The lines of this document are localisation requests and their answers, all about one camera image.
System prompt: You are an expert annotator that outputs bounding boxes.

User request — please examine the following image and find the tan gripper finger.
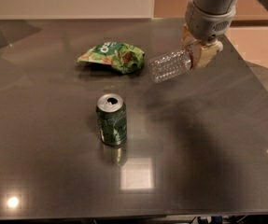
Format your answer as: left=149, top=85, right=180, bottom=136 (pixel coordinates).
left=192, top=40, right=221, bottom=69
left=181, top=24, right=197, bottom=47

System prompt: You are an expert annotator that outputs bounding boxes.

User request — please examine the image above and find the clear plastic water bottle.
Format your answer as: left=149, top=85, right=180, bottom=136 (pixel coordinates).
left=148, top=45, right=194, bottom=83

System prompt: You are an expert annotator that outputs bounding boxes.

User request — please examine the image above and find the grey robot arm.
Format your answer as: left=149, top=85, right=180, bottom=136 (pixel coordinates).
left=181, top=0, right=268, bottom=69

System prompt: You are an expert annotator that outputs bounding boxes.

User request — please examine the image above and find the green chip bag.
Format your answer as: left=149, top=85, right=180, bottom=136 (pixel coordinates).
left=78, top=42, right=145, bottom=75

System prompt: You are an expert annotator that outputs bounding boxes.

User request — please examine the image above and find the green soda can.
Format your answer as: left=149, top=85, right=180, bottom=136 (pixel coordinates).
left=96, top=93, right=127, bottom=147

